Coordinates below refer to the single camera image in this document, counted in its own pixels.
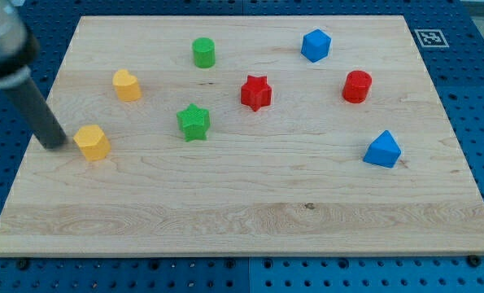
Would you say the red cylinder block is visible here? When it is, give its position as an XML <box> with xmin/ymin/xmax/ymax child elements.
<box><xmin>342</xmin><ymin>70</ymin><xmax>373</xmax><ymax>103</ymax></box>

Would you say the green cylinder block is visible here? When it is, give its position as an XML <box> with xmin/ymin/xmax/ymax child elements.
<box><xmin>192</xmin><ymin>37</ymin><xmax>216</xmax><ymax>68</ymax></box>

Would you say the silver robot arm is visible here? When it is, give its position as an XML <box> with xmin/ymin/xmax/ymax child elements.
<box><xmin>0</xmin><ymin>0</ymin><xmax>67</xmax><ymax>150</ymax></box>

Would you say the blue cube block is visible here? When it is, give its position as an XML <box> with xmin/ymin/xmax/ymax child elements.
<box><xmin>301</xmin><ymin>29</ymin><xmax>332</xmax><ymax>63</ymax></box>

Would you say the yellow heart block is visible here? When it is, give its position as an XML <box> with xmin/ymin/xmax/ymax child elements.
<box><xmin>112</xmin><ymin>69</ymin><xmax>142</xmax><ymax>102</ymax></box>

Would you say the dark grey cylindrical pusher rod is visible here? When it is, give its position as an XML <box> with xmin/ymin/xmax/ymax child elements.
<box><xmin>0</xmin><ymin>66</ymin><xmax>67</xmax><ymax>150</ymax></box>

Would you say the yellow hexagon block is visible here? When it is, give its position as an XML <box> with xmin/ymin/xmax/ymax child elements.
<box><xmin>73</xmin><ymin>125</ymin><xmax>111</xmax><ymax>161</ymax></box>

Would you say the blue triangle block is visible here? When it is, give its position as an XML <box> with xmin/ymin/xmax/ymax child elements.
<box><xmin>363</xmin><ymin>130</ymin><xmax>402</xmax><ymax>168</ymax></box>

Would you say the light wooden board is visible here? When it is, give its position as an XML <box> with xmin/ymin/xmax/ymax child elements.
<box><xmin>0</xmin><ymin>15</ymin><xmax>484</xmax><ymax>258</ymax></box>

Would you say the green star block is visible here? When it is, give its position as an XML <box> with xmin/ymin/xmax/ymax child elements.
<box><xmin>177</xmin><ymin>103</ymin><xmax>210</xmax><ymax>142</ymax></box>

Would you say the white fiducial marker tag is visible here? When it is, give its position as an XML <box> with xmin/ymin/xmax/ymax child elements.
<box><xmin>414</xmin><ymin>28</ymin><xmax>449</xmax><ymax>48</ymax></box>

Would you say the red star block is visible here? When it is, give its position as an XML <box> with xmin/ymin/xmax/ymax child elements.
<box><xmin>241</xmin><ymin>75</ymin><xmax>273</xmax><ymax>112</ymax></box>

